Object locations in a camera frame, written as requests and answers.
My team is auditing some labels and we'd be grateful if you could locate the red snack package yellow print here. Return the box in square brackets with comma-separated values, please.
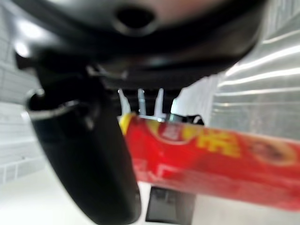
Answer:
[119, 112, 300, 213]

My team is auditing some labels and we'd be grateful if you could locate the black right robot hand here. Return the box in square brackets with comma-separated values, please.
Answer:
[7, 0, 270, 225]

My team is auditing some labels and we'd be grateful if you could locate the black rectangular box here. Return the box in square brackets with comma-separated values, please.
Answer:
[145, 187, 195, 223]

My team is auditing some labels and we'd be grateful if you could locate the corrugated silver metal shutter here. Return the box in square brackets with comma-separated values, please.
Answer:
[208, 0, 300, 143]

